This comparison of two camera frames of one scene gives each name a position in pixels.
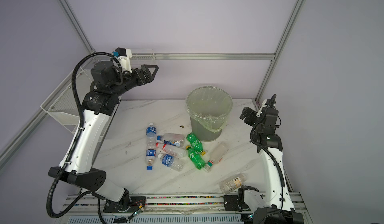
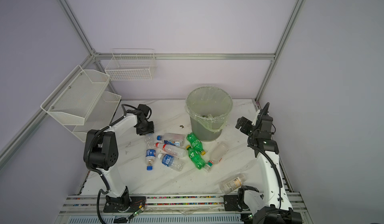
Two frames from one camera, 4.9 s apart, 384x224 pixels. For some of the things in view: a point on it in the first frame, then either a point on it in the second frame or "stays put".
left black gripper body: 136,79 -> 145,128
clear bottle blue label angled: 173,162 stays put
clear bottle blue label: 151,133 stays put
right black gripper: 250,113 -> 245,122
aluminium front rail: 201,208 stays put
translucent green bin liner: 210,105 stays put
